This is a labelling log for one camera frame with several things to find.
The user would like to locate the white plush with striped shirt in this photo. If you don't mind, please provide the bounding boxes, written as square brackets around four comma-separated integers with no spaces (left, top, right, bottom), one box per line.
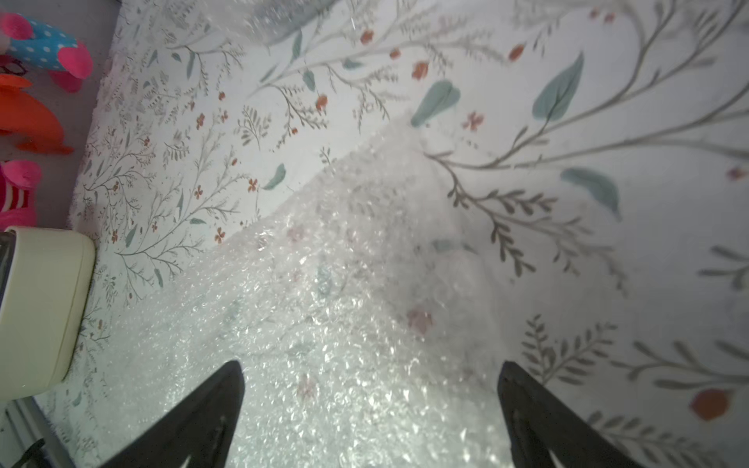
[0,160,42,231]

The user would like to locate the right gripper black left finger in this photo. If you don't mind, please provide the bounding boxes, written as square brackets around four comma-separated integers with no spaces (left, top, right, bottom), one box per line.
[105,360,245,467]

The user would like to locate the red monster plush toy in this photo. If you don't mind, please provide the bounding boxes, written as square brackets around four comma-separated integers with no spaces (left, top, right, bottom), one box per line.
[1,74,73,155]

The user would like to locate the white plush with blue dots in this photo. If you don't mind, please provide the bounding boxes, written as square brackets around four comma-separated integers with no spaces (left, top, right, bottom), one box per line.
[1,13,93,94]

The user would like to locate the clear bubble wrap sheet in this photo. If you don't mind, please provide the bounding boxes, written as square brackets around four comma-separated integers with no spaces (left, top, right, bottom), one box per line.
[39,118,511,467]
[199,0,335,46]

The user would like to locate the cream rectangular tray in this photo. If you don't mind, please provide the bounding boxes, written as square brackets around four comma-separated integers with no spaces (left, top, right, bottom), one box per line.
[1,226,96,402]

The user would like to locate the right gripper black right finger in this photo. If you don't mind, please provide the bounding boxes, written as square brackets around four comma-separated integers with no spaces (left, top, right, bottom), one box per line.
[497,361,639,468]

